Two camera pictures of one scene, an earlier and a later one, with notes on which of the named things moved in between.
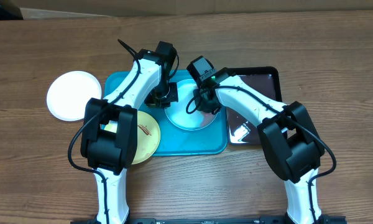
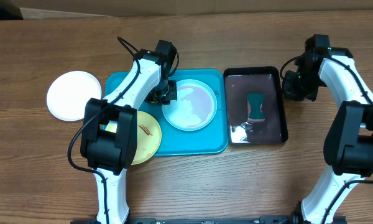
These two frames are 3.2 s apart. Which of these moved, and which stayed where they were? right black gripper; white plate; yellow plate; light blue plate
Moved: right black gripper
Stayed: white plate; light blue plate; yellow plate
